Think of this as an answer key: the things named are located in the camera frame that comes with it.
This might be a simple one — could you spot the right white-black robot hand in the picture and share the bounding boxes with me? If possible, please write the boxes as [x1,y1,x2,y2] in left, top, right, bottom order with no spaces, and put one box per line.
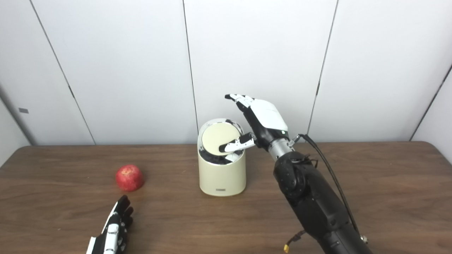
[219,94,290,156]

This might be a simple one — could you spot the left white-black robot hand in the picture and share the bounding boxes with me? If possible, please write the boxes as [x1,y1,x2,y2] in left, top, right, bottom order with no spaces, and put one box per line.
[86,195,134,254]

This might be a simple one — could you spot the round cream bin lid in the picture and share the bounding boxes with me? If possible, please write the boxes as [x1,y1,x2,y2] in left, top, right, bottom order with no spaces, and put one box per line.
[201,123,244,156]

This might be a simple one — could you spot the red apple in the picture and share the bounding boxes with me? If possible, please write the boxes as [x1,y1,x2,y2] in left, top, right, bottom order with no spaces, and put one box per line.
[115,164,144,192]

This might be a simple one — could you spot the cream-colored desktop bin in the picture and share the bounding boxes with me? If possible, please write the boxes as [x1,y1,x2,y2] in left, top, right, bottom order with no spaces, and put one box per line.
[197,119,247,197]

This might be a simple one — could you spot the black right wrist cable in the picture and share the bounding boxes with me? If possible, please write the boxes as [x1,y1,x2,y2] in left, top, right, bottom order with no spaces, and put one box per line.
[298,133,368,244]

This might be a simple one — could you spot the thin cable with yellow connector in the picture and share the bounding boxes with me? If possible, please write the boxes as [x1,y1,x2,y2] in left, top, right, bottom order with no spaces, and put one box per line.
[284,230,306,253]

